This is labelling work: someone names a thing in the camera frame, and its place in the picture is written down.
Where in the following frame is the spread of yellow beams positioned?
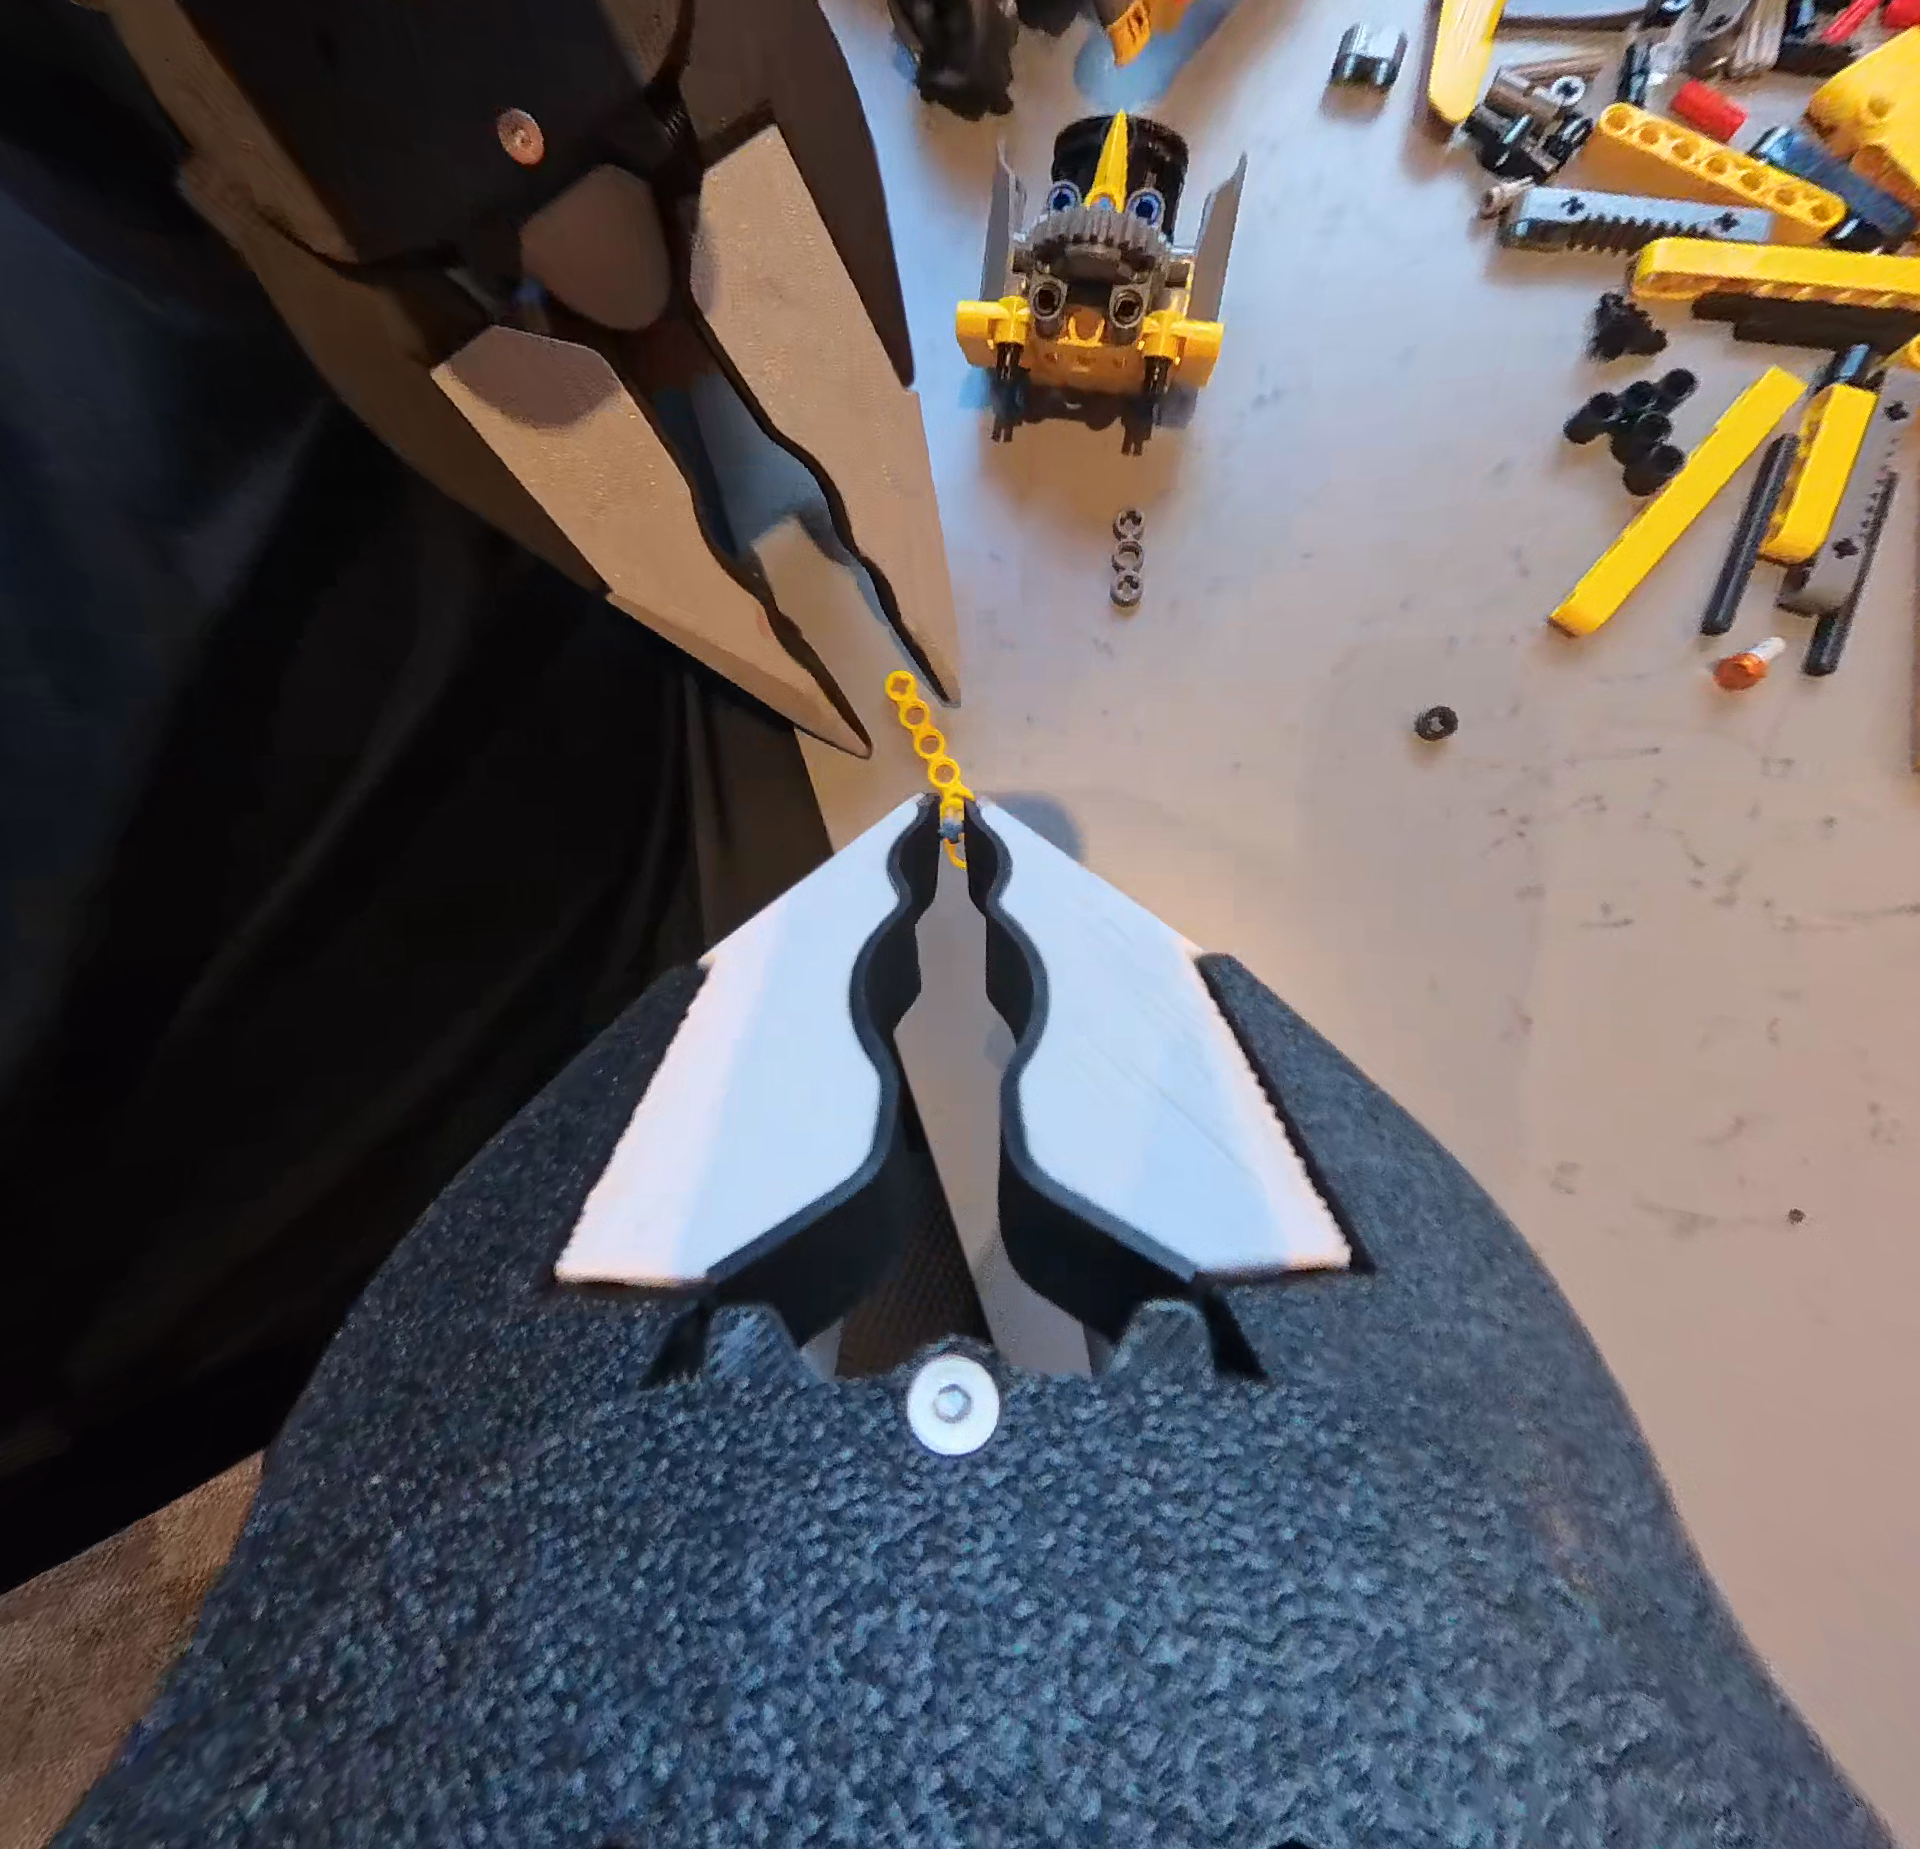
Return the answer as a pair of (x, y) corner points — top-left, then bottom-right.
(1483, 33), (1920, 681)

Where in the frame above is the yellow curved fairing piece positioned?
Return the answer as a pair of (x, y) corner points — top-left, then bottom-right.
(1423, 0), (1518, 125)

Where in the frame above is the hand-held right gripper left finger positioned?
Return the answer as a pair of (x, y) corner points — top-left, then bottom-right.
(558, 797), (949, 1299)

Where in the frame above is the yellow brick wheel subassembly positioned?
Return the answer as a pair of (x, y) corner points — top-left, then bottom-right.
(953, 107), (1251, 451)

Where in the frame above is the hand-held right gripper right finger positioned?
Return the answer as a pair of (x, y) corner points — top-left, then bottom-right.
(960, 799), (1352, 1286)

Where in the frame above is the yellow brick vehicle model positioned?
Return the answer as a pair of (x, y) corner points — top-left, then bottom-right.
(876, 0), (1265, 119)

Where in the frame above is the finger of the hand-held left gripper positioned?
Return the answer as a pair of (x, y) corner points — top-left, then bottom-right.
(428, 321), (876, 762)
(690, 124), (965, 707)

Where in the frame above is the person's dark clothing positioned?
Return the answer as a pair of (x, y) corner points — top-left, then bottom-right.
(0, 0), (836, 1588)

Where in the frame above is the black connector cluster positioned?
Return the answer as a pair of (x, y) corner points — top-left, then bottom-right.
(1562, 292), (1702, 498)

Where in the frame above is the grey desk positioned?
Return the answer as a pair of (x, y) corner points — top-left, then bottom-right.
(779, 0), (1920, 1807)

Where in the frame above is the yellow holed beam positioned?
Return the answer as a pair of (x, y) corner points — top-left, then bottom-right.
(884, 668), (978, 870)

